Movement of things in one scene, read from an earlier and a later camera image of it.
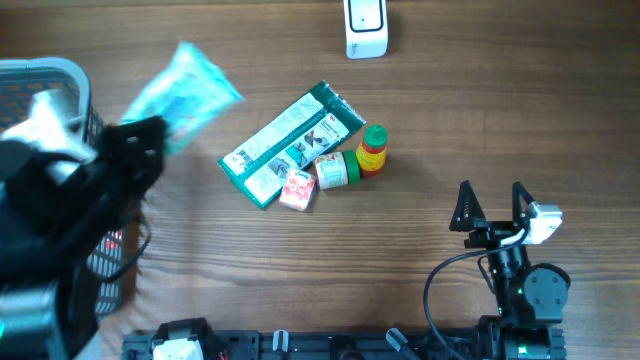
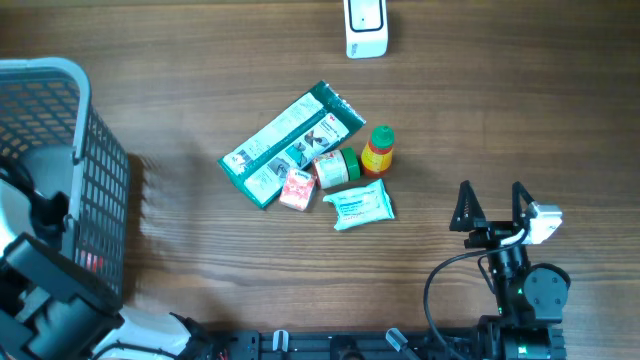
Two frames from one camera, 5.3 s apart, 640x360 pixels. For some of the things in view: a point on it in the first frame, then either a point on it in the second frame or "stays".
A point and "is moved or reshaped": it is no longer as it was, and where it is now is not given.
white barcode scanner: [366, 28] stays
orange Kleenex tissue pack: [298, 190] stays
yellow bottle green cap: [371, 155] is moved or reshaped
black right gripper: [489, 231] stays
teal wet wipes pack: [187, 94] -> [372, 203]
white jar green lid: [338, 169] stays
